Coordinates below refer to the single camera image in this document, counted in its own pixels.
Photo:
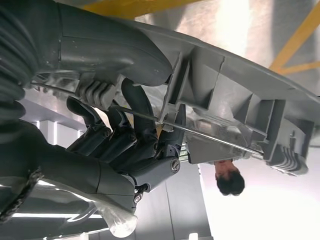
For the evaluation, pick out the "shiny silver shell with film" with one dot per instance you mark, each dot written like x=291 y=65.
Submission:
x=50 y=225

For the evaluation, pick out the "person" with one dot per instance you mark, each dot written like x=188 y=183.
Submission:
x=229 y=182

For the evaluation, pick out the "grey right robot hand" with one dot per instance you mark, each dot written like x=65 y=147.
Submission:
x=75 y=172

